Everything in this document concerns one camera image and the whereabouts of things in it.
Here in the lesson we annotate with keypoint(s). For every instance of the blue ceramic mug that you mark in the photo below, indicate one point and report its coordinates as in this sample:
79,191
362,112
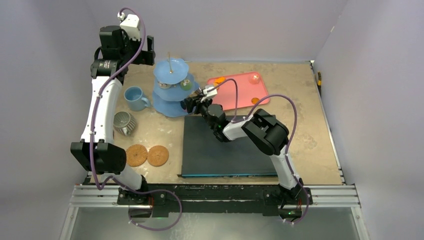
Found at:
136,99

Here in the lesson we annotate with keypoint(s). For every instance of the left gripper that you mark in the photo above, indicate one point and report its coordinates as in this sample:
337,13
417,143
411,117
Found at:
146,57

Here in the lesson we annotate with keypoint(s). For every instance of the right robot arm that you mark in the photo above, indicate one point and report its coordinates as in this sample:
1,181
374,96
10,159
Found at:
268,134

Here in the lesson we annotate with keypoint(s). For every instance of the left round woven coaster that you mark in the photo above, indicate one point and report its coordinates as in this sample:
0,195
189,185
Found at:
136,155

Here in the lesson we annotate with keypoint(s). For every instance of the orange flower cookie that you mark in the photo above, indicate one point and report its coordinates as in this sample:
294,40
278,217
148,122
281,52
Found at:
219,80

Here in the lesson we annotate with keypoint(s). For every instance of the right round woven coaster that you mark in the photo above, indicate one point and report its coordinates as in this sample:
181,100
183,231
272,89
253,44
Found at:
158,155

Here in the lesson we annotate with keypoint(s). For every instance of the pink serving tray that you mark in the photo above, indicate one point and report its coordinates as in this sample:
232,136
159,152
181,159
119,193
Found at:
226,93

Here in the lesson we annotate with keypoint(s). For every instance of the orange disc sweet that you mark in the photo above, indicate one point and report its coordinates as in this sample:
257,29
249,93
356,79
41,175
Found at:
255,100

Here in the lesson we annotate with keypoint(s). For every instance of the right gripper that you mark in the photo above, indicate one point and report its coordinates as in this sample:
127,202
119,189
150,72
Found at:
191,103

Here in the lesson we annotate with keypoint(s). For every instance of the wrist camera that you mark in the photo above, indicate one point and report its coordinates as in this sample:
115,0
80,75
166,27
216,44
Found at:
207,92
132,25

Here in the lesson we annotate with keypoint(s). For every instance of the blue three-tier cake stand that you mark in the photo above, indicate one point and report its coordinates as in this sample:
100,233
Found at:
168,101

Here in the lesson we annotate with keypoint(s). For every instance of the aluminium frame rail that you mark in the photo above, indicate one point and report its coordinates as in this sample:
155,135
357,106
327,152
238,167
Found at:
267,200

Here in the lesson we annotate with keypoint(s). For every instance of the grey ribbed cup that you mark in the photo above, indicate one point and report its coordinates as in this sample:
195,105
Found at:
124,123

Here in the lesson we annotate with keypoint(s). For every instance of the yellow handled screwdriver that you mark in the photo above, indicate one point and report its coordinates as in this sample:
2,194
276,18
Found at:
319,79

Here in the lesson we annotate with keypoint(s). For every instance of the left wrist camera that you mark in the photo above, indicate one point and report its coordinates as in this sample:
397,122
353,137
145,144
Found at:
132,25

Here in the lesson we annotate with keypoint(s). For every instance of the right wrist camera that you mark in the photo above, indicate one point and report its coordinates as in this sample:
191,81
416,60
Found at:
207,92

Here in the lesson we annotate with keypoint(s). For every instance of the round woven coaster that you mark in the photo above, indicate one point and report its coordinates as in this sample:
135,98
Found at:
158,155
136,155

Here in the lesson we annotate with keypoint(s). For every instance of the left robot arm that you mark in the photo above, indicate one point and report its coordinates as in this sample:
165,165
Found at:
95,151

